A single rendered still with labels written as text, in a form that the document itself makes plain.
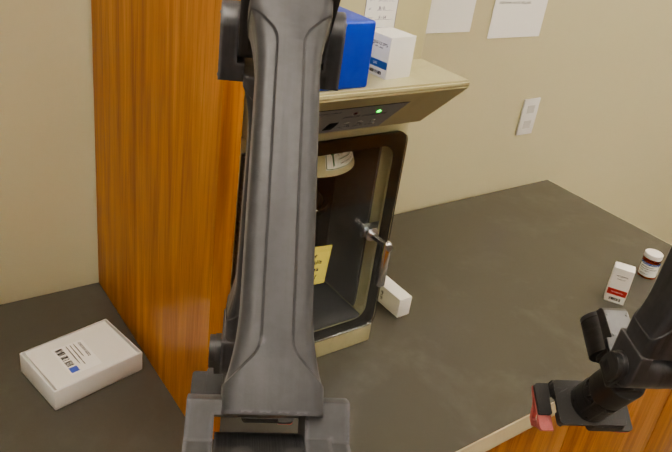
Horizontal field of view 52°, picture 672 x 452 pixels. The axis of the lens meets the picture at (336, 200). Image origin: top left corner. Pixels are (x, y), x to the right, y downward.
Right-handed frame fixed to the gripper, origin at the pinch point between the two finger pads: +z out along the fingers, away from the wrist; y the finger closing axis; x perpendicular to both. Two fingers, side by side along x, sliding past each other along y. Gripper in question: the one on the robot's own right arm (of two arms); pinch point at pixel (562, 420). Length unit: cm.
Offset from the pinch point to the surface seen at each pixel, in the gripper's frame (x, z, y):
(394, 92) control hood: -35, -33, 32
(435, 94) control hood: -39, -29, 25
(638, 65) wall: -132, 47, -76
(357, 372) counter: -13.7, 20.1, 28.2
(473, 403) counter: -7.5, 16.6, 7.9
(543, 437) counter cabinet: -6.0, 32.4, -12.0
